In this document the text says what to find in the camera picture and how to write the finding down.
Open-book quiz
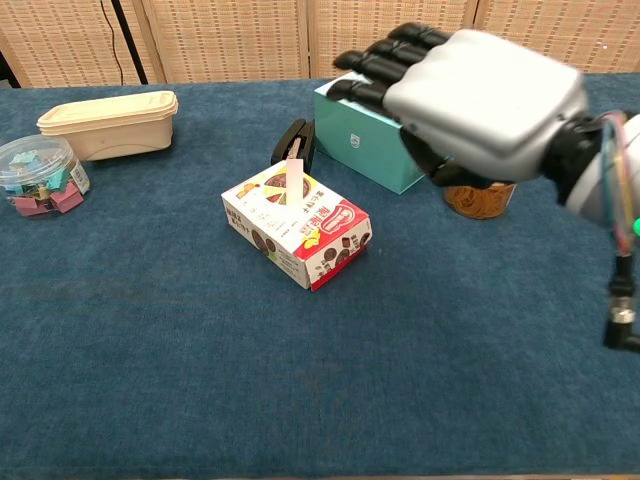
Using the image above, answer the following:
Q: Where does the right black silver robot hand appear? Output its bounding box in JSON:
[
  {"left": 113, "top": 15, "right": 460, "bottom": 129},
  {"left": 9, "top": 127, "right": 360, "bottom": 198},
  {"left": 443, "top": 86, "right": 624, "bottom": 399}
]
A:
[{"left": 327, "top": 22, "right": 589, "bottom": 190}]

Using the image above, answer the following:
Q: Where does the pink paper strip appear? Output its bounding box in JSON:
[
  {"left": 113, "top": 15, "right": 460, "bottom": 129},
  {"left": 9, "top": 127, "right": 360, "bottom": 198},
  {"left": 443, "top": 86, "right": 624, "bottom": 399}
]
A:
[{"left": 285, "top": 158, "right": 306, "bottom": 207}]

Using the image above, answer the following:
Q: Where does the teal product box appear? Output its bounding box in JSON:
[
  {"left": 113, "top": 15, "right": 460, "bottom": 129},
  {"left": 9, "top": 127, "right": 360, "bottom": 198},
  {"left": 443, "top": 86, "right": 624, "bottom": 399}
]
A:
[{"left": 312, "top": 69, "right": 451, "bottom": 196}]

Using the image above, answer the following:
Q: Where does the white red snack box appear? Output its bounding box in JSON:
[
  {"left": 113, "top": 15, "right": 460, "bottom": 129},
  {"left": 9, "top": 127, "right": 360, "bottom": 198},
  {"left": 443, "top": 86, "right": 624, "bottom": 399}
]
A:
[{"left": 219, "top": 159, "right": 372, "bottom": 291}]

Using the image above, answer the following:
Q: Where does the beige plastic lidded container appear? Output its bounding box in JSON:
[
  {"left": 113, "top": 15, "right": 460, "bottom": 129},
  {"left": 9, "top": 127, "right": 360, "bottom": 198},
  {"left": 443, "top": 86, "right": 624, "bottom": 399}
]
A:
[{"left": 36, "top": 89, "right": 180, "bottom": 163}]

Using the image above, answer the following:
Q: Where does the clear jar of rubber bands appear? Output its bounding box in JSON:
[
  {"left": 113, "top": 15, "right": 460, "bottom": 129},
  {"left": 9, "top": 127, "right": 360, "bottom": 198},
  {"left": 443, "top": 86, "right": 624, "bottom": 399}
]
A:
[{"left": 443, "top": 182, "right": 517, "bottom": 221}]

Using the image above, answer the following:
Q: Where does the bamboo folding screen panel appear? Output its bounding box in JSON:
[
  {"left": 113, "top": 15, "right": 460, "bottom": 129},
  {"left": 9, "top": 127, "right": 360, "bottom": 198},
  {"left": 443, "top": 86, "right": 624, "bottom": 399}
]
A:
[
  {"left": 305, "top": 0, "right": 481, "bottom": 79},
  {"left": 142, "top": 0, "right": 311, "bottom": 84},
  {"left": 0, "top": 0, "right": 169, "bottom": 89},
  {"left": 464, "top": 0, "right": 640, "bottom": 76}
]

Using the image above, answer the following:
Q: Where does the black stapler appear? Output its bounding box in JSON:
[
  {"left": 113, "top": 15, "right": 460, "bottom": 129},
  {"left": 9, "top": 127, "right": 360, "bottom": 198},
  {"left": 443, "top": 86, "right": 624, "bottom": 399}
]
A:
[{"left": 270, "top": 118, "right": 316, "bottom": 176}]

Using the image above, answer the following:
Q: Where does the black tripod stand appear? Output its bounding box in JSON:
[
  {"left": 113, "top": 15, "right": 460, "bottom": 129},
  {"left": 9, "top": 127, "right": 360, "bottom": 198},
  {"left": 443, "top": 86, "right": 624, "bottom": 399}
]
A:
[{"left": 110, "top": 0, "right": 150, "bottom": 85}]

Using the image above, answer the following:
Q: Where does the blue fabric table cloth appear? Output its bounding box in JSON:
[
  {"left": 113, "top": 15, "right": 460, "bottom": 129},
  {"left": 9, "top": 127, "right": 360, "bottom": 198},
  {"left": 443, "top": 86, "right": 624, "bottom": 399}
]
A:
[{"left": 0, "top": 72, "right": 640, "bottom": 479}]

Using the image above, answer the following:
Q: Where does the clear jar of binder clips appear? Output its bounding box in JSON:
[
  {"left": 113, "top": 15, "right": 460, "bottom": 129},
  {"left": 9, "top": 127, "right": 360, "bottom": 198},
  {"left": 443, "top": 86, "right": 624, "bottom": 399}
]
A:
[{"left": 0, "top": 133, "right": 92, "bottom": 220}]

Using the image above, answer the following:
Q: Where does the thin black hanging cable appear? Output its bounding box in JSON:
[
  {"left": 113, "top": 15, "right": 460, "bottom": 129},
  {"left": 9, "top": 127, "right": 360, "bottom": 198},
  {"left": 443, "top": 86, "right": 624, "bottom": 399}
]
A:
[{"left": 98, "top": 0, "right": 125, "bottom": 86}]

